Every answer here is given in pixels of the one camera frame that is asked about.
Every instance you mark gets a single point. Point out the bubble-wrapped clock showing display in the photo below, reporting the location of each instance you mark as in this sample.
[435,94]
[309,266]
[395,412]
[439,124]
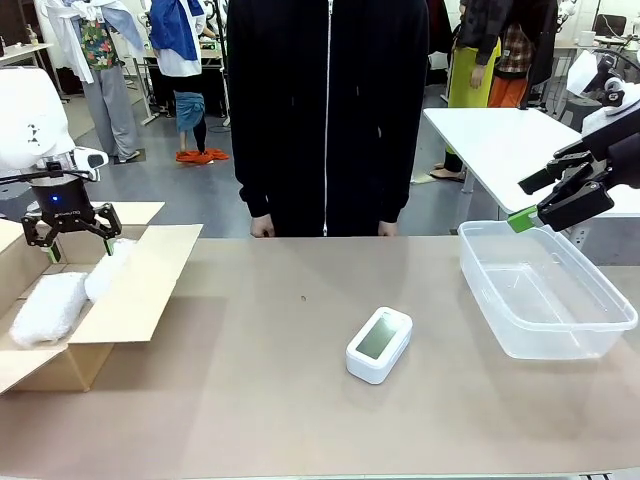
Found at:
[110,272]

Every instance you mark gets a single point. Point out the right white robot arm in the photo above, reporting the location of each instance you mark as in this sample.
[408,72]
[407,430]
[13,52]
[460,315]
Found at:
[612,120]

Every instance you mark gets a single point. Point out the person's left hand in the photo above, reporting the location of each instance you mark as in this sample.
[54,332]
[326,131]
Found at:
[387,229]

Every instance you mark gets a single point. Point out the person's right forearm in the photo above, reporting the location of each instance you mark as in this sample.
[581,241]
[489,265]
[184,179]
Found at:
[252,175]

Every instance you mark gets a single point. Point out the grey round stool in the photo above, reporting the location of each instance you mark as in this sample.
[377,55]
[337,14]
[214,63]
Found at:
[574,107]

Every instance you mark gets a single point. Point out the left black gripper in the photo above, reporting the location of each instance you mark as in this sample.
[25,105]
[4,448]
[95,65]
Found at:
[62,207]

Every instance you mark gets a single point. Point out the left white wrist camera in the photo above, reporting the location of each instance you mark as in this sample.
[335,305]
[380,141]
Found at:
[90,160]

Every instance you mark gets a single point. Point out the white cup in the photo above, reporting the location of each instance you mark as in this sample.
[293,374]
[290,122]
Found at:
[587,37]

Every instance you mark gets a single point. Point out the person's right hand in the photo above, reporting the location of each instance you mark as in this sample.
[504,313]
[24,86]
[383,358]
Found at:
[262,227]

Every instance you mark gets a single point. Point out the person with yellow apron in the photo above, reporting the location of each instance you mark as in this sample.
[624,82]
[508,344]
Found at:
[472,70]

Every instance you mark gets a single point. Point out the person with orange trousers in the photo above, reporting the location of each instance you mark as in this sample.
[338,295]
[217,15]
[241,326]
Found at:
[515,55]

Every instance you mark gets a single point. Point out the fully bubble-wrapped clock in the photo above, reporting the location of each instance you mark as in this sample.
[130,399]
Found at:
[47,310]

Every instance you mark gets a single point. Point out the grey metal stool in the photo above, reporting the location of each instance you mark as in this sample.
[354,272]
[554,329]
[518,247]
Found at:
[15,202]

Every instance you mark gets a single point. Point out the light wooden side table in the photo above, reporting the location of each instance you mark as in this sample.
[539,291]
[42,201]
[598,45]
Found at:
[25,52]

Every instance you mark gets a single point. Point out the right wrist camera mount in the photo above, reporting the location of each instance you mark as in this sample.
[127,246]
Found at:
[611,82]

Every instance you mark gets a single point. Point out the person in floral shirt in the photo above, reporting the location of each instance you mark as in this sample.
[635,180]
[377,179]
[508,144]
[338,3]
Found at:
[100,50]

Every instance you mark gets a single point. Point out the person's left forearm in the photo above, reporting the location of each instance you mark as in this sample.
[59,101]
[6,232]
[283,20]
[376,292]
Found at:
[405,170]

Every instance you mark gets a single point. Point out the white background table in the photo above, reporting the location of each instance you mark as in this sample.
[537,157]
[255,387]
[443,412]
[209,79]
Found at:
[510,150]

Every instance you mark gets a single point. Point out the unwrapped white digital clock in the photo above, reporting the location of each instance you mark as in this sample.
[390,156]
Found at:
[377,345]

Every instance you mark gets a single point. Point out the person in blue white top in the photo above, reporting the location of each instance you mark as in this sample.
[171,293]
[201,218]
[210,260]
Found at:
[177,45]

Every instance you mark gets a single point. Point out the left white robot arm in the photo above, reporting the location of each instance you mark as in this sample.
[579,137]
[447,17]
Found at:
[30,120]

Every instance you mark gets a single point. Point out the open cardboard box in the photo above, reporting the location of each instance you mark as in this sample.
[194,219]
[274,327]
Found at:
[125,300]

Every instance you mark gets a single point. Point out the white power strip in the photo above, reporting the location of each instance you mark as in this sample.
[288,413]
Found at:
[581,236]

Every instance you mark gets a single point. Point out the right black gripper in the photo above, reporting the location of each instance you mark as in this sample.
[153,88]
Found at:
[622,160]

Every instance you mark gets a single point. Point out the clear plastic container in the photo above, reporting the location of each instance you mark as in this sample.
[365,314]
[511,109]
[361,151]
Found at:
[540,300]

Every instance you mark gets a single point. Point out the background work desk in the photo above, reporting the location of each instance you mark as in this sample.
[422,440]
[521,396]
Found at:
[212,55]

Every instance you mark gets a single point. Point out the person in black hoodie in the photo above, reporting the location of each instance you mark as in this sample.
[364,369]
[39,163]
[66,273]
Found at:
[330,110]

